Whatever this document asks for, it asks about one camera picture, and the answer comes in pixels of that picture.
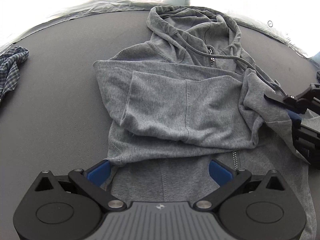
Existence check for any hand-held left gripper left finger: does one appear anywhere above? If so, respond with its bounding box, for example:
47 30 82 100
25 159 125 209

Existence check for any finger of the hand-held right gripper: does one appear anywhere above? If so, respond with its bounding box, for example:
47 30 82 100
291 126 320 166
263 83 320 125

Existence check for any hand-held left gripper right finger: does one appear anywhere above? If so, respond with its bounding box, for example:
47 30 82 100
196 159 297 209

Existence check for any grey zip hoodie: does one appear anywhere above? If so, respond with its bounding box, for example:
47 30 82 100
93 5 317 240

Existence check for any blue plaid shirt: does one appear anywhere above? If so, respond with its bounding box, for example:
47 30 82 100
0 45 30 103

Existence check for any white printed sheet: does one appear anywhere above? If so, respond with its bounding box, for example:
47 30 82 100
0 0 320 61

